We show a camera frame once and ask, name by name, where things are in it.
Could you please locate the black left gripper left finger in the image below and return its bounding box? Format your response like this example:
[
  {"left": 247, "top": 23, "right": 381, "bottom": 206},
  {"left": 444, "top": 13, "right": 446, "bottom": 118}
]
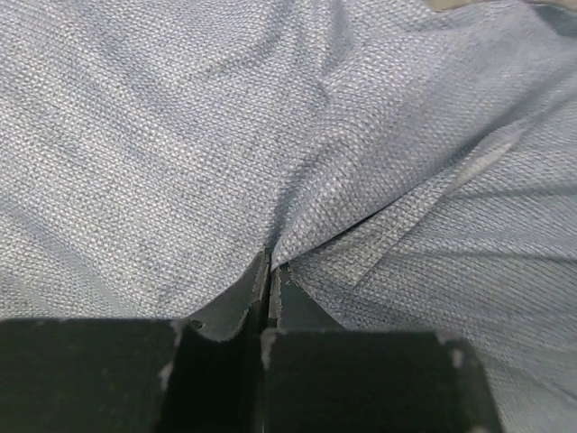
[{"left": 1, "top": 252, "right": 270, "bottom": 432}]

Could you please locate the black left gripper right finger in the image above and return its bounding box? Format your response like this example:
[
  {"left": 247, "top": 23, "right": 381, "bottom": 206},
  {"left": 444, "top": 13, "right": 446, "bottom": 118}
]
[{"left": 261, "top": 266, "right": 502, "bottom": 432}]

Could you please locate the blue-grey pillowcase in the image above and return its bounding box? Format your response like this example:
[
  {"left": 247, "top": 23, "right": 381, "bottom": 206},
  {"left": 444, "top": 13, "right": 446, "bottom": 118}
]
[{"left": 1, "top": 1, "right": 576, "bottom": 432}]

